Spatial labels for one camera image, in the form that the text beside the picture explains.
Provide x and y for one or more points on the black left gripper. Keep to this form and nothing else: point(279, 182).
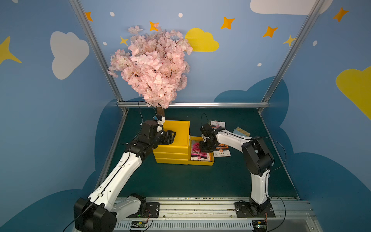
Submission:
point(167, 137)

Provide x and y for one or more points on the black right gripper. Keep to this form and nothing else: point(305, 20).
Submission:
point(206, 144)

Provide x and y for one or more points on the pink hollyhock seed bag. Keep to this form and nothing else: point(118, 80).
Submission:
point(217, 124)
point(196, 154)

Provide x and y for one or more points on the yellow bottom drawer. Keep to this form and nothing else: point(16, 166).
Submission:
point(203, 163)

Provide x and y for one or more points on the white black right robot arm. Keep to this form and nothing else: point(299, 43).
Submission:
point(258, 160)

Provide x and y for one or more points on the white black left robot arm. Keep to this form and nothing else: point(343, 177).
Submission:
point(100, 212)

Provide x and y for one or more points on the pink blossom artificial tree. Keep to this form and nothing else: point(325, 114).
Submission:
point(154, 65)

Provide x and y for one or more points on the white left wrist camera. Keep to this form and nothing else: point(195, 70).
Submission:
point(160, 123)

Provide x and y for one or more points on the aluminium frame rail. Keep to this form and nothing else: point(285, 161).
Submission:
point(199, 104)

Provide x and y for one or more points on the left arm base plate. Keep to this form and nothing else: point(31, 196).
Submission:
point(150, 210)

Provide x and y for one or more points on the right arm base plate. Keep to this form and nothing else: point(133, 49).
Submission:
point(252, 210)

